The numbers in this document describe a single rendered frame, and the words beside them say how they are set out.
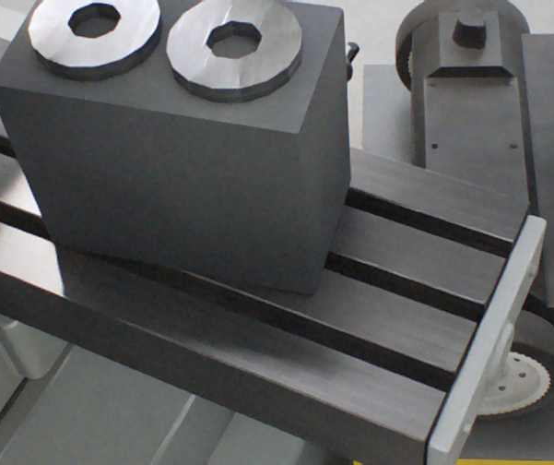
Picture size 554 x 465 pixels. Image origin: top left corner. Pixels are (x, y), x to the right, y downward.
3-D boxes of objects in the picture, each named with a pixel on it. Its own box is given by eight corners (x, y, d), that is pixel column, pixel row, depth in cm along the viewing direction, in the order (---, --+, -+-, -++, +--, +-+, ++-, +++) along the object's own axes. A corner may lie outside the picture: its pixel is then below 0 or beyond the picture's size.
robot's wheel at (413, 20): (523, 85, 168) (536, -15, 152) (525, 109, 165) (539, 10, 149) (394, 87, 171) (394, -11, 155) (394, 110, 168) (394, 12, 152)
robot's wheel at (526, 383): (552, 387, 137) (573, 302, 121) (556, 423, 134) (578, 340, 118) (394, 385, 139) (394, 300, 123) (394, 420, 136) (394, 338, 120)
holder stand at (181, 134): (106, 137, 94) (49, -48, 78) (352, 178, 89) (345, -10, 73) (52, 246, 87) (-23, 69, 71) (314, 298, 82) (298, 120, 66)
